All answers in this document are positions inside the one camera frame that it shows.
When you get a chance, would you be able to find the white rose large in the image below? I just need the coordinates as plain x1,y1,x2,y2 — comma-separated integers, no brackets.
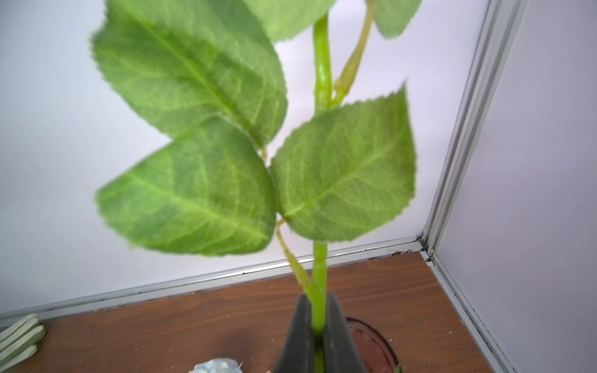
189,357,243,373

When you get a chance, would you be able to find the right purple glass vase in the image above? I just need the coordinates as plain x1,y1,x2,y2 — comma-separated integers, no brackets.
346,317,401,373

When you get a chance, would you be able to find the aluminium corner profile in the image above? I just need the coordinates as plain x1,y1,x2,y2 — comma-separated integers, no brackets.
421,0,530,255

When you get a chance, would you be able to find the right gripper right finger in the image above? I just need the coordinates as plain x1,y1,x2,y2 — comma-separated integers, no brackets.
323,292,367,373

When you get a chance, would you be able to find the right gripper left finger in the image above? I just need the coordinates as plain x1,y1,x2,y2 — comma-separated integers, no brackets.
272,295,315,373

